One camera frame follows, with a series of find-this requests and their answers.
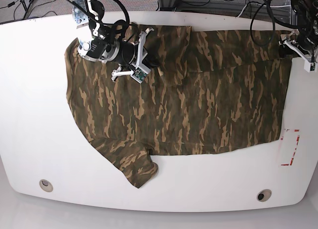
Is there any red tape rectangle marking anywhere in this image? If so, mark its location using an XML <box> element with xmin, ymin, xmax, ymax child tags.
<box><xmin>278</xmin><ymin>129</ymin><xmax>300</xmax><ymax>167</ymax></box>

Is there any white cable on floor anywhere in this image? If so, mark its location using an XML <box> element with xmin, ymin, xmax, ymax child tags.
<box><xmin>236</xmin><ymin>2</ymin><xmax>289</xmax><ymax>18</ymax></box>

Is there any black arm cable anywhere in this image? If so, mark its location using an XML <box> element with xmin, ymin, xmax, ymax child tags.
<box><xmin>49</xmin><ymin>0</ymin><xmax>140</xmax><ymax>43</ymax></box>
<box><xmin>249</xmin><ymin>0</ymin><xmax>309</xmax><ymax>51</ymax></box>

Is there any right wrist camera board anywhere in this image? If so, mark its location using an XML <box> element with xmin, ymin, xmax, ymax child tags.
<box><xmin>131</xmin><ymin>69</ymin><xmax>148</xmax><ymax>84</ymax></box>

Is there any camouflage T-shirt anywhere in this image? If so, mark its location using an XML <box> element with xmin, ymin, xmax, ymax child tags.
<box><xmin>65</xmin><ymin>26</ymin><xmax>292</xmax><ymax>188</ymax></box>

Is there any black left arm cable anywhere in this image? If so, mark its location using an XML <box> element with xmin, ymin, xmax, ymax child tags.
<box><xmin>249</xmin><ymin>0</ymin><xmax>309</xmax><ymax>51</ymax></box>

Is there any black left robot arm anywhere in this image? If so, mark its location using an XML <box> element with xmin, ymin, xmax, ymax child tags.
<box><xmin>280</xmin><ymin>0</ymin><xmax>318</xmax><ymax>73</ymax></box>

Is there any left table cable grommet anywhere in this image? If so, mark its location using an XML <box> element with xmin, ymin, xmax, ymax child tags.
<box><xmin>39</xmin><ymin>179</ymin><xmax>53</xmax><ymax>192</ymax></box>

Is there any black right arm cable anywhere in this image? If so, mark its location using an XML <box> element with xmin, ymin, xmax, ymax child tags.
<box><xmin>49</xmin><ymin>0</ymin><xmax>140</xmax><ymax>43</ymax></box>

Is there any aluminium frame cart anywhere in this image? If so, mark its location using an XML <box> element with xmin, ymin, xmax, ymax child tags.
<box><xmin>157</xmin><ymin>0</ymin><xmax>298</xmax><ymax>25</ymax></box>

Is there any table cable grommet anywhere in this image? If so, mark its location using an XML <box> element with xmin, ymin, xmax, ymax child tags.
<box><xmin>39</xmin><ymin>179</ymin><xmax>53</xmax><ymax>192</ymax></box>
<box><xmin>256</xmin><ymin>189</ymin><xmax>272</xmax><ymax>202</ymax></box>

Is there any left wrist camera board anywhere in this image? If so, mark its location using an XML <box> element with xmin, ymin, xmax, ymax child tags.
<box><xmin>306</xmin><ymin>63</ymin><xmax>318</xmax><ymax>73</ymax></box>

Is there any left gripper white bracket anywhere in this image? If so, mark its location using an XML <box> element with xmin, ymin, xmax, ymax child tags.
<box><xmin>279</xmin><ymin>29</ymin><xmax>318</xmax><ymax>70</ymax></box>

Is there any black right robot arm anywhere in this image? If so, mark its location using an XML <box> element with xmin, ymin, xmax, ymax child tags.
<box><xmin>67</xmin><ymin>0</ymin><xmax>159</xmax><ymax>83</ymax></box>

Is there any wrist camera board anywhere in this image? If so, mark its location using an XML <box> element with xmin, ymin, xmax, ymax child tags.
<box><xmin>306</xmin><ymin>63</ymin><xmax>318</xmax><ymax>73</ymax></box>
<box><xmin>131</xmin><ymin>69</ymin><xmax>148</xmax><ymax>84</ymax></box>

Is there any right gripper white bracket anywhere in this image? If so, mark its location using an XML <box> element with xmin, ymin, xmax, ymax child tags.
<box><xmin>110</xmin><ymin>27</ymin><xmax>160</xmax><ymax>81</ymax></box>

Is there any right table cable grommet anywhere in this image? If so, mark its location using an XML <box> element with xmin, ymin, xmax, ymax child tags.
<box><xmin>256</xmin><ymin>189</ymin><xmax>272</xmax><ymax>202</ymax></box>

